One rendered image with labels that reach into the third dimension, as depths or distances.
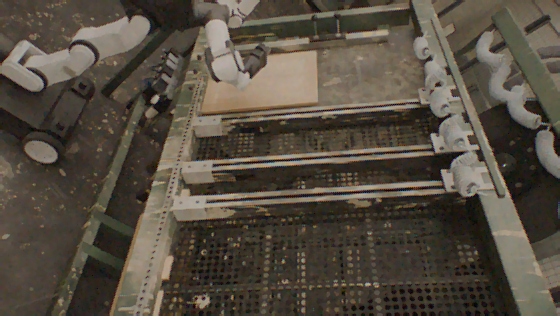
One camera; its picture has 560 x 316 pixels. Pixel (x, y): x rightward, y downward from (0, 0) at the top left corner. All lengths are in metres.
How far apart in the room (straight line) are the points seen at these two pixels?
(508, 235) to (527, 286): 0.18
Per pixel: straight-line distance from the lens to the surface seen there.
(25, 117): 2.69
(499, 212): 1.68
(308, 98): 2.23
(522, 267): 1.58
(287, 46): 2.60
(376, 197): 1.71
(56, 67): 2.61
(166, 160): 2.05
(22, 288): 2.50
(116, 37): 2.36
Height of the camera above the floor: 2.20
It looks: 31 degrees down
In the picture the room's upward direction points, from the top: 57 degrees clockwise
